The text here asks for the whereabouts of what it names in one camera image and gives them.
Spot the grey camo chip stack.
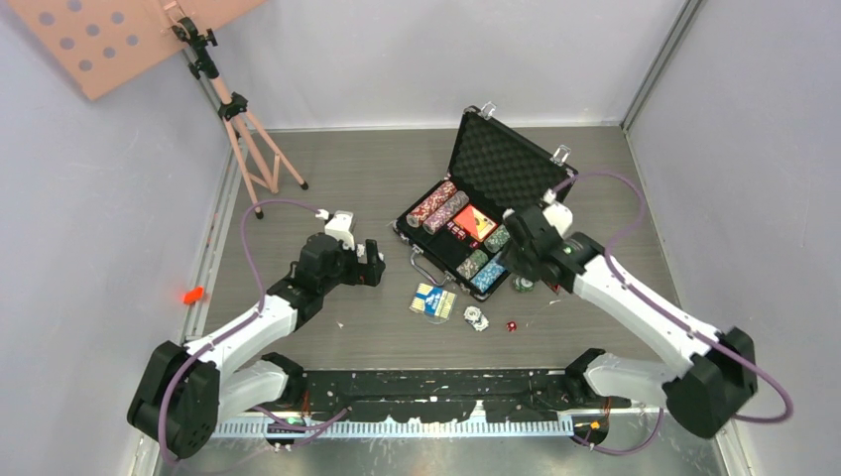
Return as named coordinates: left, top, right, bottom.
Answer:
left=456, top=249, right=490, bottom=280

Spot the purple cable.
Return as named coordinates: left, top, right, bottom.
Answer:
left=543, top=171, right=795, bottom=456
left=157, top=199, right=349, bottom=464

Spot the green poker chip stack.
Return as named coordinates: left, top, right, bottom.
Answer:
left=483, top=225, right=511, bottom=254

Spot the blue white chip pair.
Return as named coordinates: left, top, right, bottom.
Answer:
left=463, top=306, right=489, bottom=332

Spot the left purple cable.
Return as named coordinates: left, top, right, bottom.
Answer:
left=157, top=199, right=349, bottom=464

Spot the pink music stand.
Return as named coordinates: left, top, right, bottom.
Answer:
left=8, top=0, right=308, bottom=193

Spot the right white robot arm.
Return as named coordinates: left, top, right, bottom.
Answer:
left=500, top=203, right=758, bottom=438

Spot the dark green chip pile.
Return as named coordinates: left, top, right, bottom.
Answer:
left=513, top=277, right=535, bottom=293

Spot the blue playing card deck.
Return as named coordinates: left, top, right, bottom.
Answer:
left=409, top=284, right=457, bottom=324

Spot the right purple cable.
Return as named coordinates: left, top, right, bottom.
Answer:
left=543, top=171, right=795, bottom=456

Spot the light blue chip stack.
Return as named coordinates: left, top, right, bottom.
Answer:
left=471, top=256, right=507, bottom=295

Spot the orange clip on rail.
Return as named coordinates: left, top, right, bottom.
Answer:
left=181, top=287, right=204, bottom=305

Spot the red playing card deck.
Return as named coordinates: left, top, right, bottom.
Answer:
left=453, top=204, right=498, bottom=241

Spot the black poker chip case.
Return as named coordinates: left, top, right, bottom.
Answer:
left=393, top=103, right=577, bottom=301

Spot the red poker chip stack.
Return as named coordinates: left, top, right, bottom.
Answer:
left=406, top=180, right=457, bottom=228

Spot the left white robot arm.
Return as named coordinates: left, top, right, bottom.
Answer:
left=127, top=233, right=386, bottom=459

